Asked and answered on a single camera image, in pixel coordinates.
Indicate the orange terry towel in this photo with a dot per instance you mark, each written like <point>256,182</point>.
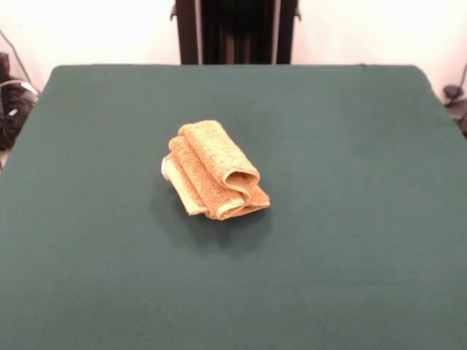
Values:
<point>211,160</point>

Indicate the dark green table cloth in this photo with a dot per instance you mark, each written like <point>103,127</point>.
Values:
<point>328,218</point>

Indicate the black robot stand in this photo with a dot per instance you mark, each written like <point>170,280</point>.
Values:
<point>189,36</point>

